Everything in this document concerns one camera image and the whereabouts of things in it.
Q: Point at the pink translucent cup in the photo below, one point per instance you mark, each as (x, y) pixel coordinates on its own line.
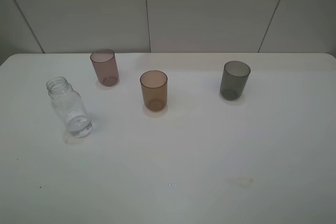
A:
(105, 66)

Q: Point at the orange translucent cup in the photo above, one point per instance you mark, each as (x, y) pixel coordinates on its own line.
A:
(154, 90)

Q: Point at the grey translucent cup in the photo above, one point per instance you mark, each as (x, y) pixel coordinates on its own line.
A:
(234, 79)

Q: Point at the clear plastic water bottle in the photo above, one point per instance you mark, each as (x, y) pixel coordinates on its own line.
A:
(68, 105)

